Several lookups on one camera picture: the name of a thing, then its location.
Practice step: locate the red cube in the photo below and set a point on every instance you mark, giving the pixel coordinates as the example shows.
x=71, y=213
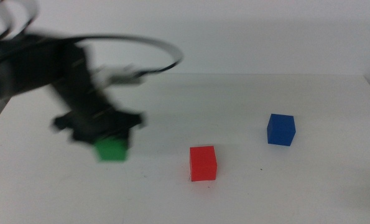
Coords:
x=203, y=163

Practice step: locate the blue cube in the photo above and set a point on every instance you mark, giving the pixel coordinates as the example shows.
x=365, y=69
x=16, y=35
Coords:
x=280, y=130

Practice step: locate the green cube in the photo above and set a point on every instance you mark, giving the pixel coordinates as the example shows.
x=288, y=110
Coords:
x=111, y=151

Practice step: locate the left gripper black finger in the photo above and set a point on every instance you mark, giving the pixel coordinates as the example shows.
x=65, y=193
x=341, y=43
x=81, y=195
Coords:
x=127, y=137
x=82, y=138

